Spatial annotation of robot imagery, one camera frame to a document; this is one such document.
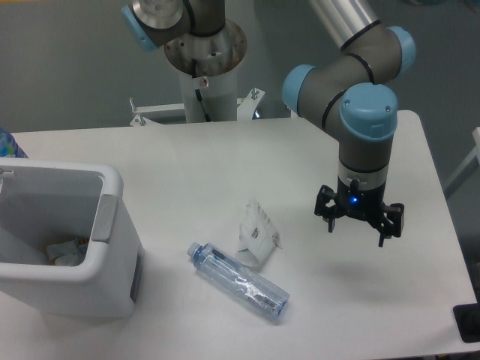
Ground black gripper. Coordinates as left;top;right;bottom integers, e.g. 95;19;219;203
314;178;404;248

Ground white paper carton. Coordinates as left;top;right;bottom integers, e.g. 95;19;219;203
235;198;282;268

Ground clear plastic water bottle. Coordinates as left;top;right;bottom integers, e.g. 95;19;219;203
187;242;290;320

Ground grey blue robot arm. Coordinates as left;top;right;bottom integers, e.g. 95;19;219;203
122;1;416;240

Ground trash inside trash can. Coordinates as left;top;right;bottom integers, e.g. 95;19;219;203
46;236;90;266

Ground white plastic trash can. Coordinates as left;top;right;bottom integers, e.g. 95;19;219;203
1;157;144;317

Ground black clamp on table edge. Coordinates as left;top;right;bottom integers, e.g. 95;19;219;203
453;303;479;344

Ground blue patterned bottle at edge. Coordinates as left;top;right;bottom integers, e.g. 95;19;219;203
0;127;28;158

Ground white frame at right edge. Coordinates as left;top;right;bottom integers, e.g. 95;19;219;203
443;127;479;199

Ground white pedestal base brackets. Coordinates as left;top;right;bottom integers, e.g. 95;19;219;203
128;87;301;128

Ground black cable on pedestal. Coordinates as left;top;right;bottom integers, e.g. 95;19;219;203
190;58;212;123

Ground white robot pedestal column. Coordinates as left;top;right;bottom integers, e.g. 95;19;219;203
164;20;248;123

